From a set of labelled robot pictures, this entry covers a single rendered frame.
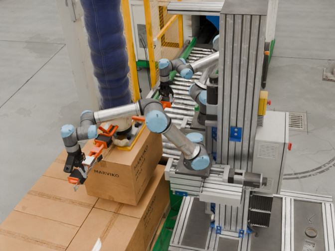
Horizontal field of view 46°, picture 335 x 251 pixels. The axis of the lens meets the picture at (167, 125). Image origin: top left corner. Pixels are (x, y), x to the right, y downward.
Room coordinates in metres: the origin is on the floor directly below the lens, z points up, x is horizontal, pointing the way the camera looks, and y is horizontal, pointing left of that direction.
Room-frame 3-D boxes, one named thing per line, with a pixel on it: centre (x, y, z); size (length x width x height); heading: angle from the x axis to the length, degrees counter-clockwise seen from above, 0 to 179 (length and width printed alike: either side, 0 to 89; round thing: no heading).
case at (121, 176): (2.29, 0.34, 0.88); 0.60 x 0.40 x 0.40; 159
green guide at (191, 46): (4.13, -0.12, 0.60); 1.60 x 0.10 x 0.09; 158
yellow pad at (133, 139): (2.25, 0.25, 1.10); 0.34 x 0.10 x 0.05; 159
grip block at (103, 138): (2.05, 0.43, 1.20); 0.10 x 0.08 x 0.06; 69
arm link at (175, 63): (2.47, -0.11, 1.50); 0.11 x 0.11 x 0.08; 22
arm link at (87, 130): (1.77, 0.45, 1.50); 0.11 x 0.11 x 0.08; 6
